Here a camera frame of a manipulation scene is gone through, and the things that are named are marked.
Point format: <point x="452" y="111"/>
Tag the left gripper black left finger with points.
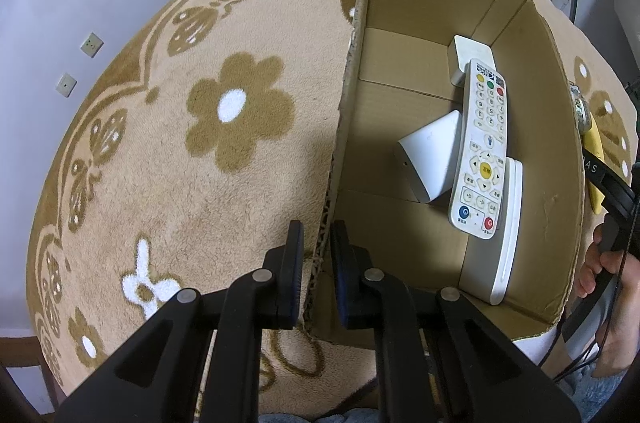
<point x="198" y="357"/>

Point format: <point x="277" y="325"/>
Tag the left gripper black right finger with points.
<point x="438" y="358"/>

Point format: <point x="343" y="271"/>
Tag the grey white device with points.
<point x="487" y="266"/>

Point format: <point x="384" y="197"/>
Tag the white remote control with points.
<point x="476" y="194"/>

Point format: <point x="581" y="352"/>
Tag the brown cardboard box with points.
<point x="396" y="79"/>

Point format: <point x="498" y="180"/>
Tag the white cube charger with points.
<point x="461" y="51"/>

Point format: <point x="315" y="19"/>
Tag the wooden chair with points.
<point x="24" y="361"/>

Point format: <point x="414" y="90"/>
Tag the white power adapter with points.
<point x="428" y="157"/>

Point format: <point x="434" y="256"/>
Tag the beige floral carpet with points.
<point x="208" y="133"/>

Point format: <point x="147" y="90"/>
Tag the lower wall socket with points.
<point x="66" y="85"/>

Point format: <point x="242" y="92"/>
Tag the wall socket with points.
<point x="66" y="85"/>
<point x="91" y="45"/>

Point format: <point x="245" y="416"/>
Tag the upper wall socket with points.
<point x="91" y="45"/>

